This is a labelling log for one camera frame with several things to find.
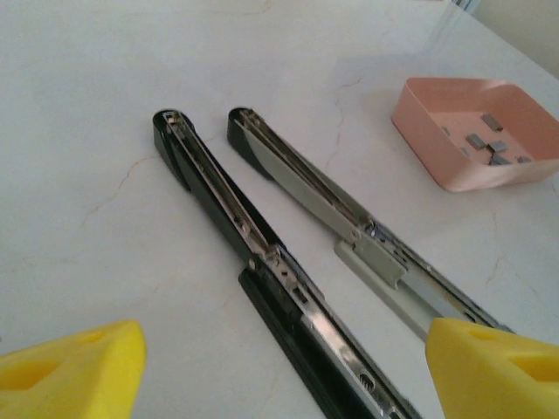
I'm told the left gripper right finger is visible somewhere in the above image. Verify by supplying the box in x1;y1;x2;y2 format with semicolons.
425;317;559;419

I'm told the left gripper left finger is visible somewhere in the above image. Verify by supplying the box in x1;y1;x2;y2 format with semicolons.
0;320;148;419

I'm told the black stapler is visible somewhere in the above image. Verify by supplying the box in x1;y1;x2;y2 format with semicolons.
151;106;514;419

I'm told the pink plastic tray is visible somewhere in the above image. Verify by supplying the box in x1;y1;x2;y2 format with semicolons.
390;77;559;193

